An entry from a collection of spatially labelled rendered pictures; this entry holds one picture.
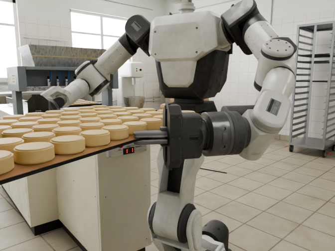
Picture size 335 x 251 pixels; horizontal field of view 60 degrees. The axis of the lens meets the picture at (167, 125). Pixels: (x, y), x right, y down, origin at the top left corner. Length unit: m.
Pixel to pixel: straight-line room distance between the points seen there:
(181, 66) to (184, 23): 0.14
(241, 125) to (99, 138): 0.26
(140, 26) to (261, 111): 0.73
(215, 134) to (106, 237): 1.28
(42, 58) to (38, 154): 1.80
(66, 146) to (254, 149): 0.37
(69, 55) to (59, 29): 3.63
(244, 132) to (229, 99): 5.47
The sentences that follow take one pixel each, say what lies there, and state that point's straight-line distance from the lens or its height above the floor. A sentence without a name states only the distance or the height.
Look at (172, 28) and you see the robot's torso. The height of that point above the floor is 1.28.
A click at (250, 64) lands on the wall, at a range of 5.78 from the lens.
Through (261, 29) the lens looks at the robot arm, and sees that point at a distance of 0.93.
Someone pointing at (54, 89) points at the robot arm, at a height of 1.07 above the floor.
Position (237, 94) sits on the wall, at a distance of 5.92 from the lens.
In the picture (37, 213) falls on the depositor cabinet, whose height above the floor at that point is 0.18.
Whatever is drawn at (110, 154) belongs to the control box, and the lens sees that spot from 1.53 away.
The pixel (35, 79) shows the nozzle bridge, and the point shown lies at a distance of 2.19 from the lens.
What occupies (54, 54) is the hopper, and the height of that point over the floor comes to 1.27.
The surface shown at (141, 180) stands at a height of 0.52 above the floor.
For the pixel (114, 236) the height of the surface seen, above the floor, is 0.24.
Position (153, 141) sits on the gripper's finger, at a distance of 0.53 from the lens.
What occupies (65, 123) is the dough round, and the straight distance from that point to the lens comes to 0.61.
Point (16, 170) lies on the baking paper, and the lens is 0.40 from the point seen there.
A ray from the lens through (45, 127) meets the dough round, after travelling 0.58.
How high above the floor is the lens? 1.11
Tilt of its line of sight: 10 degrees down
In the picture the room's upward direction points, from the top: straight up
